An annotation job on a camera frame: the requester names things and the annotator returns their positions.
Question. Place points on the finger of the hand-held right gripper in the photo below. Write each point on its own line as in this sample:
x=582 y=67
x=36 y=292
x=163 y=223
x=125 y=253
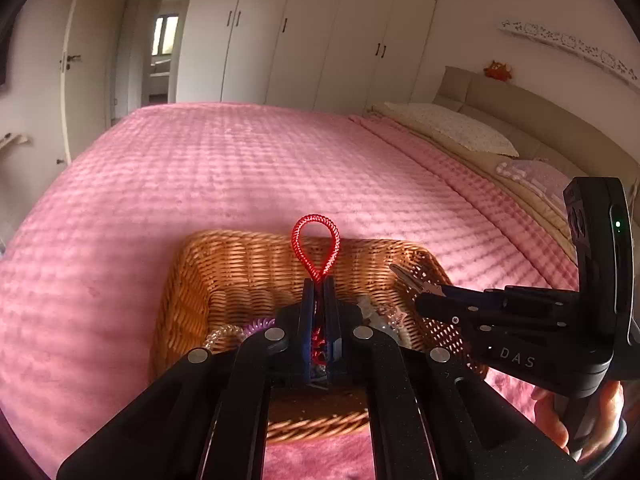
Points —
x=445 y=310
x=470 y=294

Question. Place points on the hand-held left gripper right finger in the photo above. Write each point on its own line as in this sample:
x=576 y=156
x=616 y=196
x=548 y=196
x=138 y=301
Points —
x=328 y=315

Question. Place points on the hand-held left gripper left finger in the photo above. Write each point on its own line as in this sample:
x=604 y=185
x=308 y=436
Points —
x=307 y=315

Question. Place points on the bunch of keys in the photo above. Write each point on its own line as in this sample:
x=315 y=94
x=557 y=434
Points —
x=412 y=280

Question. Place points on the brown wicker basket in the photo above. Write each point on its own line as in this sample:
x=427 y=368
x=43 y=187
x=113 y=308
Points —
x=200 y=285

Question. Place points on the person's right hand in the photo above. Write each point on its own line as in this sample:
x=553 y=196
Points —
x=550 y=410

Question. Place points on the beige duvet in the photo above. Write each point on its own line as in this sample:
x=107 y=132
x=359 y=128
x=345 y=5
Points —
x=505 y=185

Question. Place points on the pink patterned pillow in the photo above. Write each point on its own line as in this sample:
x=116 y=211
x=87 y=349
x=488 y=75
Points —
x=537 y=180

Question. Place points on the white dotted pillow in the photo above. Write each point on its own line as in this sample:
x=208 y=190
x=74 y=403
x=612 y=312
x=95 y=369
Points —
x=450 y=127

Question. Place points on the beige upholstered headboard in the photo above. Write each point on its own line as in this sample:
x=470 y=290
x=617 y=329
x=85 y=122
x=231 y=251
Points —
x=540 y=115

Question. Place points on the orange plush toy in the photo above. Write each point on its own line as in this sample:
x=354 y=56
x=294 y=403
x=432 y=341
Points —
x=498 y=71

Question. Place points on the white wardrobe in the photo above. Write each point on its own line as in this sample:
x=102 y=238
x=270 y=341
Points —
x=300 y=25

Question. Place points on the white room door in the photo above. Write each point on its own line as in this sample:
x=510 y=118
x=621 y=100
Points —
x=90 y=70

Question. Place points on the white ornate wall shelf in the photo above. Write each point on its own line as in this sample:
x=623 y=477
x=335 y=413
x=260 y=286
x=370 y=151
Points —
x=575 y=42

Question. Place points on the small wooden wall shelf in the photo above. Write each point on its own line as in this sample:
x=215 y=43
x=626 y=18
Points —
x=12 y=140

